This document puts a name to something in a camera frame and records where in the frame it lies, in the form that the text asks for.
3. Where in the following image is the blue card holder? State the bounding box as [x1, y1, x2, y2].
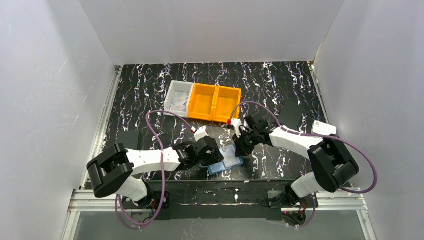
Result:
[205, 144, 244, 175]

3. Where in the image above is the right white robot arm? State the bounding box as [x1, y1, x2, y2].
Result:
[228, 115, 360, 201]

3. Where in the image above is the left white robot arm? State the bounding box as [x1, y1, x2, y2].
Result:
[86, 135, 224, 202]

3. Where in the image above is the right orange bin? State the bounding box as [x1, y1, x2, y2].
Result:
[212, 86, 242, 123]

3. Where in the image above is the orange bin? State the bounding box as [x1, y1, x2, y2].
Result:
[188, 83, 218, 121]
[212, 86, 242, 123]

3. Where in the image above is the left orange bin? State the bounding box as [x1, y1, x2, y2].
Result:
[188, 83, 218, 121]

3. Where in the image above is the white plastic bin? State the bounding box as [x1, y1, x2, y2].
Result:
[164, 80, 194, 118]

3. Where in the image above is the white box with label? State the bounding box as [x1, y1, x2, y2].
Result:
[311, 120, 337, 136]

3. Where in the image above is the black flat box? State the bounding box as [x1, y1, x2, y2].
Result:
[116, 130, 142, 150]

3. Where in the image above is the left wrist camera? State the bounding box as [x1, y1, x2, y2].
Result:
[190, 126, 209, 142]

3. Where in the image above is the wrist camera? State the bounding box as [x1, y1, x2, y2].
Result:
[190, 126, 209, 142]
[226, 118, 243, 138]

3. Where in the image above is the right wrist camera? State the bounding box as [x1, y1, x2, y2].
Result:
[226, 118, 243, 138]

